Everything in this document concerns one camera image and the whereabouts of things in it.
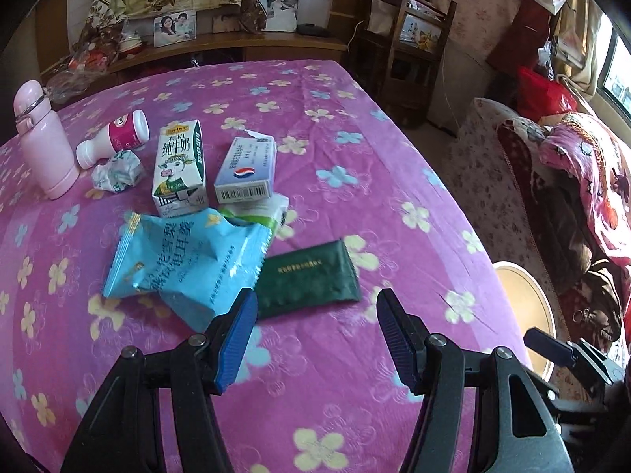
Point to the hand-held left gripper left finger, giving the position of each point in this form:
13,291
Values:
236,340

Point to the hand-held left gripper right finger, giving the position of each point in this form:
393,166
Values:
397,340

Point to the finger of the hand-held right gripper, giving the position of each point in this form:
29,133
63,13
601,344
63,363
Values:
547,347
581,406

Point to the cream round waste bin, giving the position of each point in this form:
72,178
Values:
522,300

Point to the dark green foil packet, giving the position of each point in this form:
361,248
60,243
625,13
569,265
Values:
308,281

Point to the light blue snack packet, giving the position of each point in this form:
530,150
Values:
172,261

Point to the white tissue packet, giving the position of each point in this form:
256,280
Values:
268,212

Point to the white blue medicine box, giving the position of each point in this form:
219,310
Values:
246,170

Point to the white green milk carton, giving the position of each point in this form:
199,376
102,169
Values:
180,167

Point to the white paper ball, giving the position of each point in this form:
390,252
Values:
118,172

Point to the white pink yogurt bottle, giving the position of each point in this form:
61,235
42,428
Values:
116,138

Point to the dark brown jacket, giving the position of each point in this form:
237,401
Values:
567,236

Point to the floral covered sofa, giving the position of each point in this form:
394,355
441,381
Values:
488,192

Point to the pink printed blanket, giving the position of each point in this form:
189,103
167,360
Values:
581,157

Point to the red patterned sofa throw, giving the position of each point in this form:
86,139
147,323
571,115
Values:
517,152

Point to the purple floral bedsheet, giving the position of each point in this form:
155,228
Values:
345,133

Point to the red plastic bag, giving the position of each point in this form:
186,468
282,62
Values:
542,93

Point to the dark wooden chair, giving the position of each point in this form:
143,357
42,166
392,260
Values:
399,69

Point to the pink thermos bottle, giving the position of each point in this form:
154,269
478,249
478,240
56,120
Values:
42,143

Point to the window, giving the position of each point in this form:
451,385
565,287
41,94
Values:
618,74

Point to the cream curtain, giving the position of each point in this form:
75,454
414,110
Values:
574,54

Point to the wooden low cabinet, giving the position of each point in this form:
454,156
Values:
276,44

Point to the fruit printed box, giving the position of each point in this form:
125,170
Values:
419,34

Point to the clear plastic bag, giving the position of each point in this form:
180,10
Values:
74,79

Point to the dark red gift bag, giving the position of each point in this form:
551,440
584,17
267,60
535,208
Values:
527,34

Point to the framed couple photo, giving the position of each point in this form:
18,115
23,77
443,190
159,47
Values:
175,28

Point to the black set-top box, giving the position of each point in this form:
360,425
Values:
313,29

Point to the white plastic bag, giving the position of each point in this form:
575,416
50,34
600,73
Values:
382,12

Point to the framed wedding photo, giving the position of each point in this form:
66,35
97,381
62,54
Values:
282,7

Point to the floral covered standing appliance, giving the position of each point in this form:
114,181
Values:
473,5

